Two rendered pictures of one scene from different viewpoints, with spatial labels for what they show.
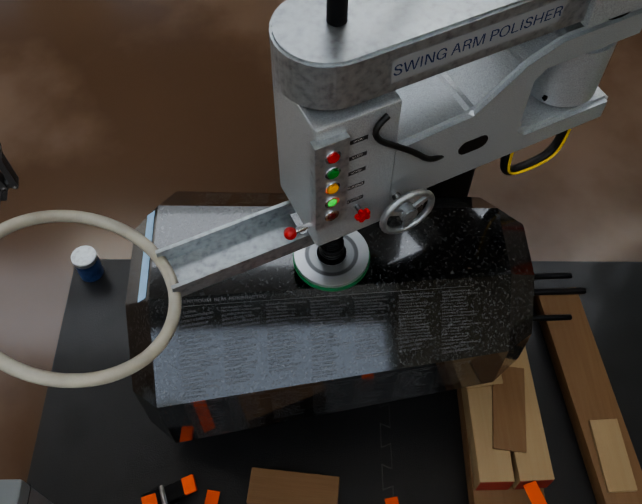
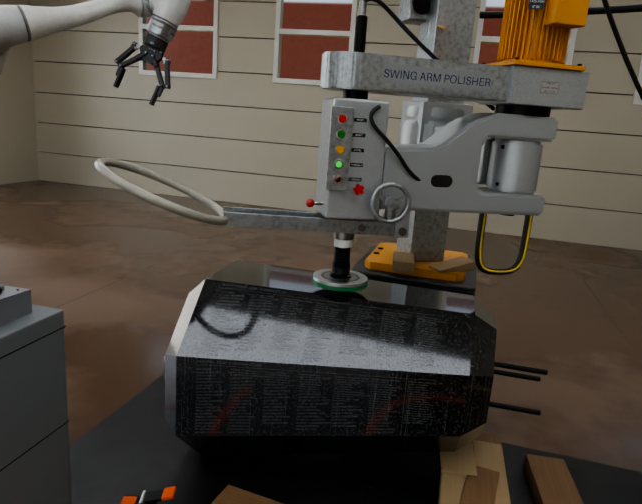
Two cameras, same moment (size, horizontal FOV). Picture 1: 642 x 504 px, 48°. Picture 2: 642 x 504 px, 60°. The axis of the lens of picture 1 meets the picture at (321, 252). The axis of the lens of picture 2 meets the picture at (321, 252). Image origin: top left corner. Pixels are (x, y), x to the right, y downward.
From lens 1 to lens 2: 1.52 m
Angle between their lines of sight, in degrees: 45
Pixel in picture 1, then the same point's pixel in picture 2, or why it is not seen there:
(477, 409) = (448, 487)
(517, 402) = (488, 490)
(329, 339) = (322, 333)
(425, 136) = (406, 151)
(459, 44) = (424, 74)
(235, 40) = not seen: hidden behind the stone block
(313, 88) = (337, 69)
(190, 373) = (211, 335)
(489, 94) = (450, 140)
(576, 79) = (515, 164)
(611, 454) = not seen: outside the picture
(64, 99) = not seen: hidden behind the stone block
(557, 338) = (541, 484)
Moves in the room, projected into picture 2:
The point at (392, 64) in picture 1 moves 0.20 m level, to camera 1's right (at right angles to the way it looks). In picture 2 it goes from (383, 66) to (443, 69)
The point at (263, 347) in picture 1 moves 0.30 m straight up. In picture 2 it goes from (271, 328) to (275, 249)
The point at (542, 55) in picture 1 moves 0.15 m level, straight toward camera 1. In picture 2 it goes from (483, 121) to (467, 119)
